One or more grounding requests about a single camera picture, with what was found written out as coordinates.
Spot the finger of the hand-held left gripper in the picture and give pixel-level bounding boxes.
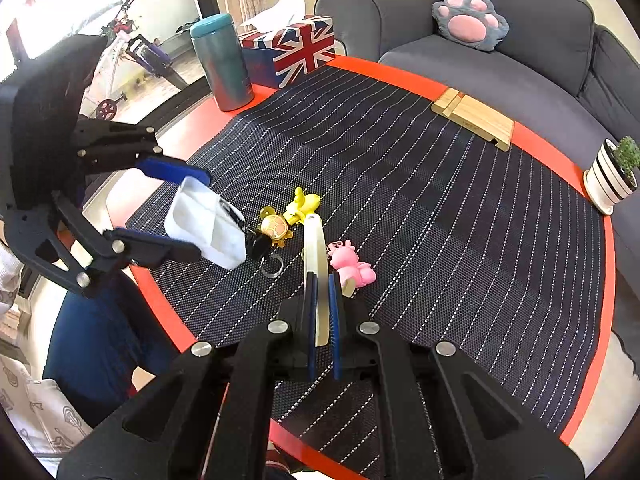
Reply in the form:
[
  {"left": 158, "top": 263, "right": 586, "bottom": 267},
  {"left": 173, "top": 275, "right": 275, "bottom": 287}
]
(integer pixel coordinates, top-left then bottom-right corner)
[
  {"left": 5, "top": 192, "right": 203, "bottom": 301},
  {"left": 72, "top": 119, "right": 212, "bottom": 188}
]

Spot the bicycle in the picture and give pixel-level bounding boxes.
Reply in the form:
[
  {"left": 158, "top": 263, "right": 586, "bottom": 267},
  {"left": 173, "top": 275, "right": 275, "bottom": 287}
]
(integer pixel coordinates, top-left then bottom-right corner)
[{"left": 82, "top": 0, "right": 181, "bottom": 121}]

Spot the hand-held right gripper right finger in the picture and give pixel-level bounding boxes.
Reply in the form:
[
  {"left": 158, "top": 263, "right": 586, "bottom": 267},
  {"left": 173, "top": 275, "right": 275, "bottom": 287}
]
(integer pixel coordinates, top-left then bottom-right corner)
[{"left": 327, "top": 275, "right": 586, "bottom": 480}]

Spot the wooden phone stand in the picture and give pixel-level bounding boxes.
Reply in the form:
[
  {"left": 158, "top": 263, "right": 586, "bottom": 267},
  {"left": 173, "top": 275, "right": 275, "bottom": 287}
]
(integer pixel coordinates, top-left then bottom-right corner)
[{"left": 431, "top": 87, "right": 516, "bottom": 152}]

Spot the yellow figure keychain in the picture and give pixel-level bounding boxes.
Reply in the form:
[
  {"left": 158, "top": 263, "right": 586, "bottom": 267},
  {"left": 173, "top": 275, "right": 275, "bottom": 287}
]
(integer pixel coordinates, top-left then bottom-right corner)
[{"left": 284, "top": 186, "right": 321, "bottom": 226}]

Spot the teal thermos bottle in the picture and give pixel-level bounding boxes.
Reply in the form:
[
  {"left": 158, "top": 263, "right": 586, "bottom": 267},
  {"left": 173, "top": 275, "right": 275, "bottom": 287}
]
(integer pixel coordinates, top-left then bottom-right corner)
[{"left": 190, "top": 14, "right": 255, "bottom": 112}]

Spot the white rectangular plastic box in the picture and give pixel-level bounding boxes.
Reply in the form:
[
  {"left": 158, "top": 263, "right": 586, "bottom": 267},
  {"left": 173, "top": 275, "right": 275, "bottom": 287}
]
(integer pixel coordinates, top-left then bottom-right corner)
[{"left": 164, "top": 176, "right": 247, "bottom": 270}]

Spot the person's left forearm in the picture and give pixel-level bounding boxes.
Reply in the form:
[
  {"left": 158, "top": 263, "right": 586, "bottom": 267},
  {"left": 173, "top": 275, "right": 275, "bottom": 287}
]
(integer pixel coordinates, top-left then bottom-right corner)
[{"left": 0, "top": 240, "right": 23, "bottom": 321}]

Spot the brown turtle keychain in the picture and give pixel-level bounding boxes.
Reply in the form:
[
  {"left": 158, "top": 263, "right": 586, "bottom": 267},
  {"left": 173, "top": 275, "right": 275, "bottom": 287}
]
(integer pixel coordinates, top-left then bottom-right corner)
[{"left": 245, "top": 205, "right": 294, "bottom": 279}]

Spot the dark grey sofa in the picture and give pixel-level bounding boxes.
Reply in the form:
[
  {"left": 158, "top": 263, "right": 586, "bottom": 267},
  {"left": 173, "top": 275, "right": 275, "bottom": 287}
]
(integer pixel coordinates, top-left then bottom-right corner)
[{"left": 315, "top": 0, "right": 640, "bottom": 301}]

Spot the grey pink paw cushion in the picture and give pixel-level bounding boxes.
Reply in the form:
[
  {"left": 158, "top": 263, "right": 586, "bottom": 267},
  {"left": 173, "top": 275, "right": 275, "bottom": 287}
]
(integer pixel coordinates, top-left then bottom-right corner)
[{"left": 432, "top": 0, "right": 510, "bottom": 52}]

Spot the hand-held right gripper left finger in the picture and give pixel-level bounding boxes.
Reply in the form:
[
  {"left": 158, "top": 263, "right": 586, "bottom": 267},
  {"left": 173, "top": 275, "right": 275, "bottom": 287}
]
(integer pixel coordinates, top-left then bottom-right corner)
[{"left": 57, "top": 272, "right": 321, "bottom": 480}]

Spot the white tissue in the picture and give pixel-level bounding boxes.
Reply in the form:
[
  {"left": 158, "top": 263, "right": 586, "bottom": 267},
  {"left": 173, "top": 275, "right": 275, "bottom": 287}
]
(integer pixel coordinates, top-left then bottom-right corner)
[{"left": 242, "top": 0, "right": 307, "bottom": 31}]

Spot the flag print tissue box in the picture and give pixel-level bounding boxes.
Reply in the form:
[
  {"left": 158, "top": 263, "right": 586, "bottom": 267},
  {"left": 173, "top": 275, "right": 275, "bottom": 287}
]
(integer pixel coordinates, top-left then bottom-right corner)
[{"left": 239, "top": 15, "right": 336, "bottom": 90}]

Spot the pink pig keychain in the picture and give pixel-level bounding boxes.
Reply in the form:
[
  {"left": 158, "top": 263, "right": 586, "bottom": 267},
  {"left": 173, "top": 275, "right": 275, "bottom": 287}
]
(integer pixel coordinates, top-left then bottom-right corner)
[{"left": 327, "top": 241, "right": 377, "bottom": 295}]

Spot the cactus in striped pot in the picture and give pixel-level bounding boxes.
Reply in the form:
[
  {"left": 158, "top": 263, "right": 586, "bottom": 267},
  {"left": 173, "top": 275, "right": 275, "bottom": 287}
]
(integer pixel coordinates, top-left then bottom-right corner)
[{"left": 582, "top": 136, "right": 640, "bottom": 216}]

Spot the person's blue jeans leg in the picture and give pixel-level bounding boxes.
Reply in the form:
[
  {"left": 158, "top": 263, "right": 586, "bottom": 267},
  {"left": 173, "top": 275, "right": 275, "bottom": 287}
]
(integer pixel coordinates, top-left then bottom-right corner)
[{"left": 42, "top": 275, "right": 201, "bottom": 428}]

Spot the person's patterned white shirt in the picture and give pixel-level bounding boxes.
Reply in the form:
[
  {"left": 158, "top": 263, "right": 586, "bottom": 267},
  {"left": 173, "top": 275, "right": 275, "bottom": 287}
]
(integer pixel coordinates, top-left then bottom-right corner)
[{"left": 0, "top": 355, "right": 96, "bottom": 476}]

